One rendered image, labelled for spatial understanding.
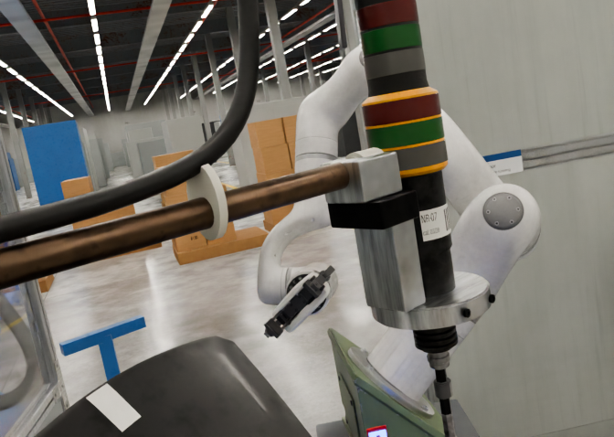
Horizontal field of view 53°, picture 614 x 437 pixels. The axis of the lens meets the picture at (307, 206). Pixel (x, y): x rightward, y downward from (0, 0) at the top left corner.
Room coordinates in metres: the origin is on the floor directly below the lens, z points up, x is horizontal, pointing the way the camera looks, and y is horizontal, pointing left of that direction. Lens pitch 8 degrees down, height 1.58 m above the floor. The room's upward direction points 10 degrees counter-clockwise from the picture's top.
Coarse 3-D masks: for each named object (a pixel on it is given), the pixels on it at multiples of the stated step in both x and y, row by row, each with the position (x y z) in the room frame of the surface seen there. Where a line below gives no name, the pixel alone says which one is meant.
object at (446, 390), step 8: (440, 376) 0.35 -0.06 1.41; (440, 384) 0.35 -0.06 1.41; (448, 384) 0.35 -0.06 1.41; (440, 392) 0.35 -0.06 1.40; (448, 392) 0.35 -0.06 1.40; (440, 400) 0.35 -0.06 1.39; (448, 400) 0.35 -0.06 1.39; (440, 408) 0.35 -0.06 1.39; (448, 408) 0.35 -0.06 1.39; (448, 416) 0.35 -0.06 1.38; (448, 424) 0.35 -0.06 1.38; (448, 432) 0.35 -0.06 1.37
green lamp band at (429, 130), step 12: (432, 120) 0.33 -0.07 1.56; (372, 132) 0.34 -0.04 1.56; (384, 132) 0.33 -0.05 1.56; (396, 132) 0.33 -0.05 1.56; (408, 132) 0.33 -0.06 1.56; (420, 132) 0.33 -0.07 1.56; (432, 132) 0.33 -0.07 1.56; (372, 144) 0.34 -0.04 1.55; (384, 144) 0.33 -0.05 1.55; (396, 144) 0.33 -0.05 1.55; (408, 144) 0.33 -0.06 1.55
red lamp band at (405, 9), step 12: (396, 0) 0.33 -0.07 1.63; (408, 0) 0.34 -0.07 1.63; (360, 12) 0.34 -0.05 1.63; (372, 12) 0.34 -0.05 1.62; (384, 12) 0.33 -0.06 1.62; (396, 12) 0.33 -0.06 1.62; (408, 12) 0.34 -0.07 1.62; (360, 24) 0.34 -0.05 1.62; (372, 24) 0.34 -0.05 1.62; (384, 24) 0.33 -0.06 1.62
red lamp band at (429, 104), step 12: (420, 96) 0.33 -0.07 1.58; (432, 96) 0.33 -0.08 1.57; (372, 108) 0.34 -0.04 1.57; (384, 108) 0.33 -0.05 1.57; (396, 108) 0.33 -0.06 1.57; (408, 108) 0.33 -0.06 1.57; (420, 108) 0.33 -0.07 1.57; (432, 108) 0.33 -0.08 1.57; (372, 120) 0.34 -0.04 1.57; (384, 120) 0.33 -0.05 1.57; (396, 120) 0.33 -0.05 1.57; (408, 120) 0.33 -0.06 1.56
